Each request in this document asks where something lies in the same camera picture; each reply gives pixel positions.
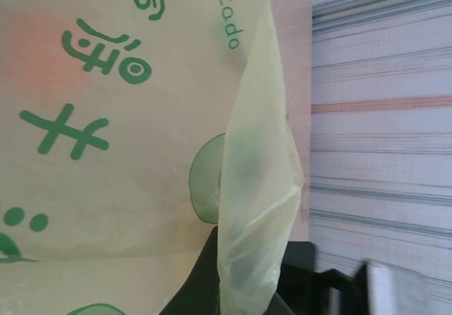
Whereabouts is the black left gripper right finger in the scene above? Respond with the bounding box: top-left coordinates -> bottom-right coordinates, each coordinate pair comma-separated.
273,239 -> 370,315

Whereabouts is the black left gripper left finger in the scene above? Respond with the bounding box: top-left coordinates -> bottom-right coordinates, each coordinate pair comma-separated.
160,225 -> 227,315

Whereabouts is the yellow-green avocado print plastic bag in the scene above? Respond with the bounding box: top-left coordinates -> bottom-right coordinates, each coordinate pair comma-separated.
0,0 -> 304,315

